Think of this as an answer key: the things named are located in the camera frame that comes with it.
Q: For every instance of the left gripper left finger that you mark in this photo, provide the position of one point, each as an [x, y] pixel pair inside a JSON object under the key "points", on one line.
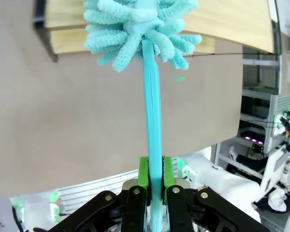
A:
{"points": [[133, 207]]}

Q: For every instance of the teal microfiber duster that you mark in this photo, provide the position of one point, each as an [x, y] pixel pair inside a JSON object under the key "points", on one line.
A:
{"points": [[153, 116]]}

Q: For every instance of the large white table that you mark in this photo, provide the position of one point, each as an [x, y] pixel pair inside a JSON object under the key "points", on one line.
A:
{"points": [[288, 19]]}

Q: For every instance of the long green scrap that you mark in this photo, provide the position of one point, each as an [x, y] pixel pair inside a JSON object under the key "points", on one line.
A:
{"points": [[178, 78]]}

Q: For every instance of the two-tier wooden shelf black frame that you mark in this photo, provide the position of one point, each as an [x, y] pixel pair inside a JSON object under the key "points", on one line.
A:
{"points": [[222, 21]]}

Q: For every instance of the aluminium profile table frame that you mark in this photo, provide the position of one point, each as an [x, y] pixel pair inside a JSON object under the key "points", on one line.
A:
{"points": [[96, 186]]}

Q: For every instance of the gray equipment rack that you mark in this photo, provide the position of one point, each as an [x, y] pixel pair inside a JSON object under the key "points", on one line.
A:
{"points": [[261, 116]]}

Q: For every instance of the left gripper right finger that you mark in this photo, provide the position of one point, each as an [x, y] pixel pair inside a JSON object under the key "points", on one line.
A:
{"points": [[181, 210]]}

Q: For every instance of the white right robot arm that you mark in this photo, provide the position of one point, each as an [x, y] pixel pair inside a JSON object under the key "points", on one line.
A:
{"points": [[227, 186]]}

